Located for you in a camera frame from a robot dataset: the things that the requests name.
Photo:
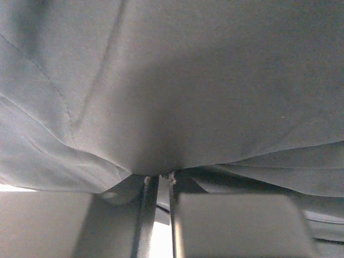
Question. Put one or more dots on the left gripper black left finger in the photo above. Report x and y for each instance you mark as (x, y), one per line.
(117, 223)

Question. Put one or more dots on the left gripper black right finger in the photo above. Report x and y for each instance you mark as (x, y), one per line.
(235, 224)

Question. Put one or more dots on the black shorts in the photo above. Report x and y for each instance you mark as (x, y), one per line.
(94, 91)

